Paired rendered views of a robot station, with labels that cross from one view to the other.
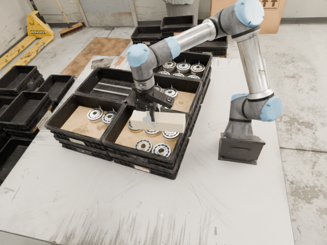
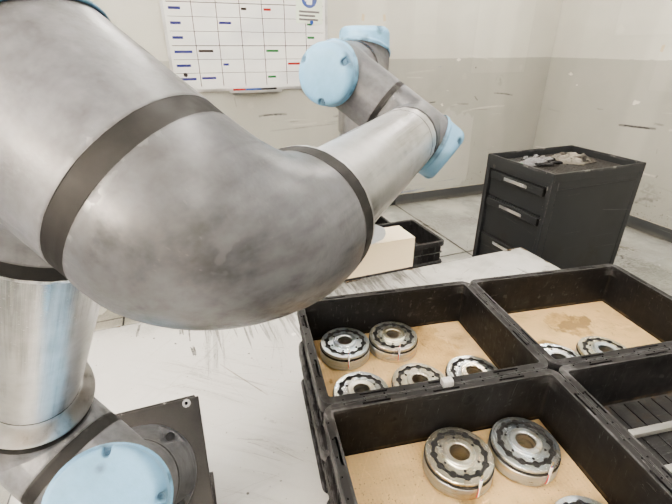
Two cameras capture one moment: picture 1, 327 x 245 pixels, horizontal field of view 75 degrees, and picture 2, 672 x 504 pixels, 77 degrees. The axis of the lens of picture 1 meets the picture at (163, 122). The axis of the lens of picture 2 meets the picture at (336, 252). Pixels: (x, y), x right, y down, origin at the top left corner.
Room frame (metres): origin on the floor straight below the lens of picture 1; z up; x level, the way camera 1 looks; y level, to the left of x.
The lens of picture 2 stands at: (1.15, -0.44, 1.42)
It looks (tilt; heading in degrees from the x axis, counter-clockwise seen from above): 26 degrees down; 139
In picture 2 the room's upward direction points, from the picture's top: straight up
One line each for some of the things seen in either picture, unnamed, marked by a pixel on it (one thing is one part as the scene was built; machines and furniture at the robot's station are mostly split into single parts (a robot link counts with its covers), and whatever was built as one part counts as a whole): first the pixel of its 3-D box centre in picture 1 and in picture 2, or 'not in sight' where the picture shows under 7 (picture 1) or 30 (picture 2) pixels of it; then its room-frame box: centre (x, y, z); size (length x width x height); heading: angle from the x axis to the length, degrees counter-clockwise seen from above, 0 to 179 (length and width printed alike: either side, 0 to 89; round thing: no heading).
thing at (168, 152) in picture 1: (161, 151); (344, 342); (0.63, 0.04, 0.86); 0.10 x 0.10 x 0.01
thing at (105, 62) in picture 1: (100, 63); not in sight; (1.82, 0.48, 0.71); 0.22 x 0.19 x 0.01; 71
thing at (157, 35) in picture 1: (150, 43); not in sight; (2.74, -0.01, 0.31); 0.40 x 0.30 x 0.34; 71
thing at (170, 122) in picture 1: (158, 121); (347, 255); (0.65, 0.02, 1.08); 0.24 x 0.06 x 0.06; 71
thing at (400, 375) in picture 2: (152, 127); (419, 382); (0.80, 0.07, 0.86); 0.10 x 0.10 x 0.01
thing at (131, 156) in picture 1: (148, 134); (406, 355); (0.74, 0.10, 0.87); 0.40 x 0.30 x 0.11; 62
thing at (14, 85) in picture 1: (27, 92); not in sight; (2.04, 1.46, 0.37); 0.40 x 0.30 x 0.45; 161
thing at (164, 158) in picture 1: (146, 129); (408, 334); (0.74, 0.10, 0.92); 0.40 x 0.30 x 0.02; 62
